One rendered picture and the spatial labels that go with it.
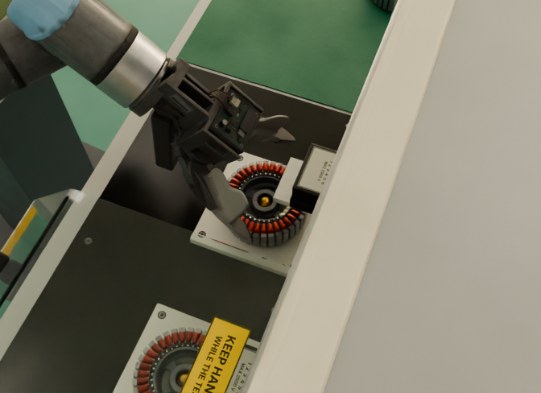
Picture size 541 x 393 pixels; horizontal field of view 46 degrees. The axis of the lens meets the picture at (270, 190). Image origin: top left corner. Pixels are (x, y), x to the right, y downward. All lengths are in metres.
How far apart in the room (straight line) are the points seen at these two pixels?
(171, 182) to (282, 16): 0.37
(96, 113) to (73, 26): 1.31
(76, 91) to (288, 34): 1.09
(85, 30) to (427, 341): 0.52
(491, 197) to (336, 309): 0.07
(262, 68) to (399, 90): 0.76
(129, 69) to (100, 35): 0.04
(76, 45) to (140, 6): 1.57
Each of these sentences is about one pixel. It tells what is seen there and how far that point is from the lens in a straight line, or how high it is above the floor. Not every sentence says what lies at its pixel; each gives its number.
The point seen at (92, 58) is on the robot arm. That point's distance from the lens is 0.67.
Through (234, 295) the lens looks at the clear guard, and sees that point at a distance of 0.48.
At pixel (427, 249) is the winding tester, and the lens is 0.23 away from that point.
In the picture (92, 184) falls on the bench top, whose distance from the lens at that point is 0.93.
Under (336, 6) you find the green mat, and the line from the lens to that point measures 1.11.
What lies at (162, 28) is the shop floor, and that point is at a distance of 2.15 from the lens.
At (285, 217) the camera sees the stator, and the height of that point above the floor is 0.82.
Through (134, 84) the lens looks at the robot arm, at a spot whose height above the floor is 1.01.
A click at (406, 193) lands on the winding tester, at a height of 1.32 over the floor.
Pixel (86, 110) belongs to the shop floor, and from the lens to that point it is 1.98.
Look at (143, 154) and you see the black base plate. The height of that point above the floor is 0.77.
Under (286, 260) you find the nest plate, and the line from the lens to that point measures 0.80.
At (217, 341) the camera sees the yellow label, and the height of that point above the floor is 1.07.
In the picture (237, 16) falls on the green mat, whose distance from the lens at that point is 1.09.
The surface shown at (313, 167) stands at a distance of 0.71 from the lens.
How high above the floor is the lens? 1.52
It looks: 60 degrees down
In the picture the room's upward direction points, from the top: straight up
